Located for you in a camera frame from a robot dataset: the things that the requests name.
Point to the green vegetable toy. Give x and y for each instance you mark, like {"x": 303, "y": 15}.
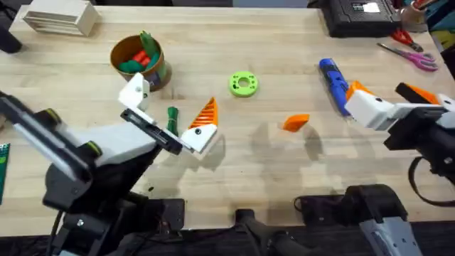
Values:
{"x": 172, "y": 119}

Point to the brown tub with toys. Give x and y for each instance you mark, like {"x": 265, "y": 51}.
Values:
{"x": 136, "y": 58}

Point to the dark object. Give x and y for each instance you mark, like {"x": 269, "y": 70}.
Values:
{"x": 9, "y": 39}

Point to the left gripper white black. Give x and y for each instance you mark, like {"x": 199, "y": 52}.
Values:
{"x": 117, "y": 142}

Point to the colourful box heap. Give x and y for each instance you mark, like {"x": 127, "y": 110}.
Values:
{"x": 442, "y": 25}

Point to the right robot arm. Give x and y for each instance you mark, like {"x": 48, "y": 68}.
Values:
{"x": 377, "y": 213}

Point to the green disc with holes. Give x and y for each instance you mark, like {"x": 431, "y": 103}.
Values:
{"x": 235, "y": 87}

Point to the green board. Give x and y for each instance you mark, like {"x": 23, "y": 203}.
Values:
{"x": 3, "y": 170}

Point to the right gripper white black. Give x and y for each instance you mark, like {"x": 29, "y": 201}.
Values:
{"x": 419, "y": 131}

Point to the black rail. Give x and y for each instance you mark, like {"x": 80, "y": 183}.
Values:
{"x": 213, "y": 245}

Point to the orange ribbed wedge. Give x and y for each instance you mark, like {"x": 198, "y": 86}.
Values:
{"x": 295, "y": 122}

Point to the black case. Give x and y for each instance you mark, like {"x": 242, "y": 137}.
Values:
{"x": 359, "y": 21}

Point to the pale wooden slatted box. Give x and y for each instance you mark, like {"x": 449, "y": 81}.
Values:
{"x": 60, "y": 16}

